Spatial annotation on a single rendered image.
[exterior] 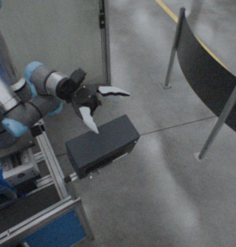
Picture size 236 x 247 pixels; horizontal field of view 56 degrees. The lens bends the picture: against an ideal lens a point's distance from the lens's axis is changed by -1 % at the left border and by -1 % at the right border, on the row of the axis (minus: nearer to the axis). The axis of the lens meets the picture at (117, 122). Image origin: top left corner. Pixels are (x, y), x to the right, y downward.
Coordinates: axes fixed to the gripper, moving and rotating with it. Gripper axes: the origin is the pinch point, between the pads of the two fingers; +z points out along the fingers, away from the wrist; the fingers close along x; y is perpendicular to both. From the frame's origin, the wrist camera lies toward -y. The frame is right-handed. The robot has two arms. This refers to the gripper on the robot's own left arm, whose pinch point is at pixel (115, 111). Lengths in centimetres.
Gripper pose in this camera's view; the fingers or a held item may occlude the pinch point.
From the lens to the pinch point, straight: 61.7
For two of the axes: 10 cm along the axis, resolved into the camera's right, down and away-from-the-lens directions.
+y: 0.8, 5.4, 8.4
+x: -5.7, 7.1, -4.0
